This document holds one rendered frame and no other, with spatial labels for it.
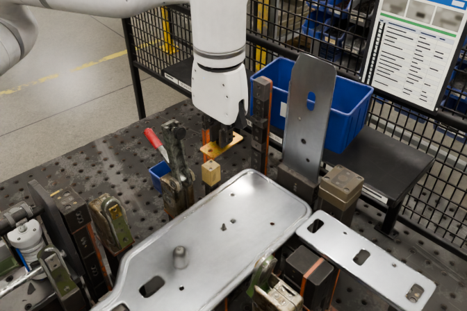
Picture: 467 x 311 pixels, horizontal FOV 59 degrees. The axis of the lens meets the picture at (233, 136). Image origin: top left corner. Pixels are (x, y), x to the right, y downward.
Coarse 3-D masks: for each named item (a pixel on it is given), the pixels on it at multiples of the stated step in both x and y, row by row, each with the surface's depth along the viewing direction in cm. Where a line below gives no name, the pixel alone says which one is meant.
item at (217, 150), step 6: (234, 132) 81; (234, 138) 79; (240, 138) 79; (210, 144) 78; (216, 144) 78; (228, 144) 78; (234, 144) 78; (204, 150) 77; (216, 150) 77; (222, 150) 77; (210, 156) 75; (216, 156) 76
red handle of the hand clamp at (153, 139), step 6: (144, 132) 99; (150, 132) 98; (150, 138) 98; (156, 138) 98; (156, 144) 98; (162, 144) 99; (162, 150) 98; (162, 156) 98; (168, 162) 97; (180, 174) 97
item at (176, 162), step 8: (168, 128) 88; (176, 128) 89; (184, 128) 88; (168, 136) 89; (176, 136) 87; (184, 136) 89; (168, 144) 91; (176, 144) 93; (168, 152) 92; (176, 152) 94; (184, 152) 94; (176, 160) 93; (184, 160) 95; (176, 168) 94; (184, 168) 97; (176, 176) 95
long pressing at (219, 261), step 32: (224, 192) 103; (256, 192) 103; (288, 192) 103; (192, 224) 95; (256, 224) 95; (288, 224) 95; (128, 256) 88; (160, 256) 88; (192, 256) 88; (224, 256) 88; (256, 256) 88; (128, 288) 82; (160, 288) 82; (192, 288) 82; (224, 288) 83
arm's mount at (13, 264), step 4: (0, 212) 125; (12, 256) 118; (4, 260) 116; (8, 260) 117; (12, 260) 118; (0, 264) 116; (4, 264) 117; (8, 264) 118; (12, 264) 119; (16, 264) 120; (0, 268) 117; (4, 268) 118; (8, 268) 119; (12, 268) 119; (0, 272) 117; (4, 272) 118; (0, 276) 118
